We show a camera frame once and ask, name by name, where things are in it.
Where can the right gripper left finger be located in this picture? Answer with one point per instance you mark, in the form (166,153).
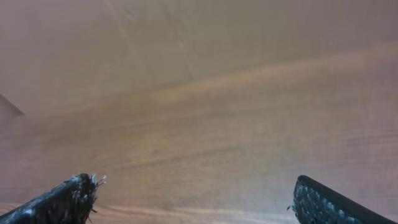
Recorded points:
(69,203)

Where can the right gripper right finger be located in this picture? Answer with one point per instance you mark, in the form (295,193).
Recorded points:
(315,203)

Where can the cardboard strip at table edge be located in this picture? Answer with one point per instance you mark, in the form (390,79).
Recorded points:
(59,55)

